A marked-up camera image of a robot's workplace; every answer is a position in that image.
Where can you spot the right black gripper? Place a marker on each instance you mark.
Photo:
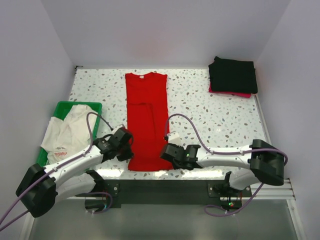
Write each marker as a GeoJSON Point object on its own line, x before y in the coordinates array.
{"type": "Point", "coordinates": [176, 166]}

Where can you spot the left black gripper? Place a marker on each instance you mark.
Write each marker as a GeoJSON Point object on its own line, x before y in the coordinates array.
{"type": "Point", "coordinates": [128, 155]}

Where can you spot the red t shirt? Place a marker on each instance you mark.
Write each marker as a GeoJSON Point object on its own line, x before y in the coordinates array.
{"type": "Point", "coordinates": [147, 113]}

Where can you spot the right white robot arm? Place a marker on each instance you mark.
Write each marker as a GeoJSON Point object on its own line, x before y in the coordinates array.
{"type": "Point", "coordinates": [258, 162]}

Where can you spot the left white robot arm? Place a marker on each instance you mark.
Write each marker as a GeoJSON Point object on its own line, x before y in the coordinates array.
{"type": "Point", "coordinates": [42, 187]}

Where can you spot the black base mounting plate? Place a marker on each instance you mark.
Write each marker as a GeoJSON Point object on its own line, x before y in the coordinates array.
{"type": "Point", "coordinates": [115, 193]}

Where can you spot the white t shirt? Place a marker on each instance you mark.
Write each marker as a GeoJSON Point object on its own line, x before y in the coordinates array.
{"type": "Point", "coordinates": [65, 138]}

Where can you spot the green plastic basket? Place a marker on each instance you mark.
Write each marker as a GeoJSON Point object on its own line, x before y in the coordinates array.
{"type": "Point", "coordinates": [60, 112]}

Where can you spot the pink folded t shirt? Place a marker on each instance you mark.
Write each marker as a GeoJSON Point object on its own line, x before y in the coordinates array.
{"type": "Point", "coordinates": [239, 94]}

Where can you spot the black folded t shirt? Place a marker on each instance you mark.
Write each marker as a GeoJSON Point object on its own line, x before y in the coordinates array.
{"type": "Point", "coordinates": [234, 76]}

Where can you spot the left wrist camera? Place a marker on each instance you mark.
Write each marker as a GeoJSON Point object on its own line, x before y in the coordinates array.
{"type": "Point", "coordinates": [118, 130]}

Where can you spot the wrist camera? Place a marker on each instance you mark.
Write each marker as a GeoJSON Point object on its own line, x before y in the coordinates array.
{"type": "Point", "coordinates": [173, 138]}
{"type": "Point", "coordinates": [118, 130]}

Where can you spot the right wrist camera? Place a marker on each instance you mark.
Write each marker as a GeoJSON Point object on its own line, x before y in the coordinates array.
{"type": "Point", "coordinates": [173, 138]}

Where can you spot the aluminium frame rail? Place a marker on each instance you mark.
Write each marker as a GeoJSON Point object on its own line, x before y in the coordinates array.
{"type": "Point", "coordinates": [269, 192]}

